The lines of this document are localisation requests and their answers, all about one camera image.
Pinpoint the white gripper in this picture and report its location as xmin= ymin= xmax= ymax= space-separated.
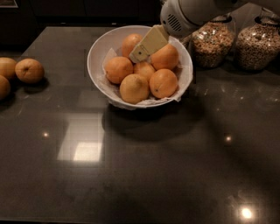
xmin=129 ymin=0 xmax=200 ymax=63

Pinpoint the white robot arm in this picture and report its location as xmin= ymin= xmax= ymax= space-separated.
xmin=129 ymin=0 xmax=280 ymax=63

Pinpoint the small orange at bowl centre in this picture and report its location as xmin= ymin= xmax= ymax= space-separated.
xmin=134 ymin=61 xmax=156 ymax=81

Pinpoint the white bowl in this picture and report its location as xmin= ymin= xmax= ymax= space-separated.
xmin=87 ymin=24 xmax=194 ymax=110

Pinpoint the white paper liner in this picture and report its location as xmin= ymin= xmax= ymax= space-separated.
xmin=95 ymin=29 xmax=194 ymax=111

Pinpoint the middle glass jar with grains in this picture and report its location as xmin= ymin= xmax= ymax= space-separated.
xmin=191 ymin=14 xmax=235 ymax=68

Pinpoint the glass jar with grains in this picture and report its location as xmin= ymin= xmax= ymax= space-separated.
xmin=234 ymin=8 xmax=280 ymax=71
xmin=191 ymin=14 xmax=235 ymax=68

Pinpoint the right glass jar with grains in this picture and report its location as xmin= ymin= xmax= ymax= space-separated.
xmin=234 ymin=8 xmax=280 ymax=71

